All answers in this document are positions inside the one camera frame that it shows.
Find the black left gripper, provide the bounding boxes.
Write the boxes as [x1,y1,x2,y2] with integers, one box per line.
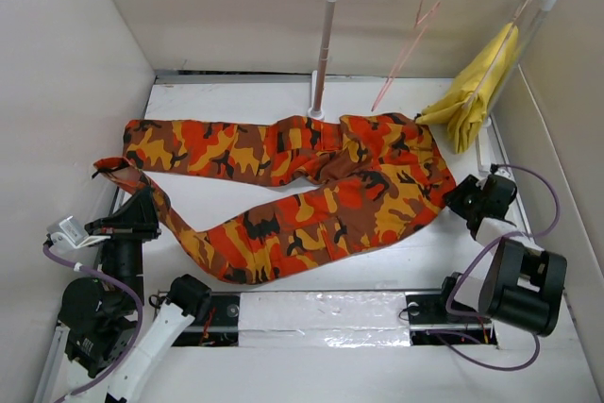
[86,182,163,307]

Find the orange camouflage trousers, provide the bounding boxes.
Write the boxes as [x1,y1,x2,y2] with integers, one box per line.
[94,113,456,285]

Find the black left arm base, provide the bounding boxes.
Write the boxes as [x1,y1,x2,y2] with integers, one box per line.
[173,293,240,347]

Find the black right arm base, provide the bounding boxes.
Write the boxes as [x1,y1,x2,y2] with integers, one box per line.
[398,291,498,346]

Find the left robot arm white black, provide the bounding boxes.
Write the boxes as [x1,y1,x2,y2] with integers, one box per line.
[44,188,211,402]

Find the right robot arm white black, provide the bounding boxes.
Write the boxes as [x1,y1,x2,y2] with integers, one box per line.
[436,175,567,337]

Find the yellow garment on hanger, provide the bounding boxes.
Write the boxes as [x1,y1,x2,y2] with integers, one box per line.
[416,23,519,154]

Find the beige hanger holding garment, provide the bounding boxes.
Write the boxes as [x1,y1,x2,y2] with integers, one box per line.
[462,0,533,110]

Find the white clothes rack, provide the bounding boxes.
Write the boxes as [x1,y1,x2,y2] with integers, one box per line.
[308,0,558,175]

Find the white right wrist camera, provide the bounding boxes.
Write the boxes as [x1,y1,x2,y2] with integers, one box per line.
[474,217,517,245]

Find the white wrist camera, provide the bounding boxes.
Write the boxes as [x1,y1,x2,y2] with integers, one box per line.
[47,215,106,250]
[474,217,517,245]

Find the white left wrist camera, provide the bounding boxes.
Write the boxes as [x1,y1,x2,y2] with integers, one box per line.
[47,215,106,250]

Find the pink wire hanger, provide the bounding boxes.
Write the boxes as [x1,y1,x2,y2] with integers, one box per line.
[371,0,441,112]

